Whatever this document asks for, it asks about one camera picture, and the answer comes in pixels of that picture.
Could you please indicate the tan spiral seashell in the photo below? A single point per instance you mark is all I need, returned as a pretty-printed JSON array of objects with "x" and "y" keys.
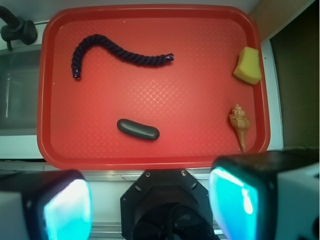
[{"x": 240, "y": 123}]

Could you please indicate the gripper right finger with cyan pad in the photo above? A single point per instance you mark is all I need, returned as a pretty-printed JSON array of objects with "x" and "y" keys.
[{"x": 267, "y": 196}]

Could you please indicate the black oblong stone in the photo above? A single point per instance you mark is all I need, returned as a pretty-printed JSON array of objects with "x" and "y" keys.
[{"x": 138, "y": 130}]

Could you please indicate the metal sink basin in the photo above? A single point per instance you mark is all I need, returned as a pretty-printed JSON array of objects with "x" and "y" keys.
[{"x": 19, "y": 81}]

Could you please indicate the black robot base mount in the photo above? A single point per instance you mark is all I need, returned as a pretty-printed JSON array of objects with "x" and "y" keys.
[{"x": 166, "y": 205}]

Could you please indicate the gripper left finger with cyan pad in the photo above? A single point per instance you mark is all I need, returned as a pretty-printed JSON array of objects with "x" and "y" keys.
[{"x": 45, "y": 205}]

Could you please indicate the red plastic tray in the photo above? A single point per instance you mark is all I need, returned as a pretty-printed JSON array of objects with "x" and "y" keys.
[{"x": 166, "y": 66}]

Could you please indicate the yellow sponge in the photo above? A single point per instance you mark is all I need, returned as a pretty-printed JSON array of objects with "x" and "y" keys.
[{"x": 248, "y": 67}]

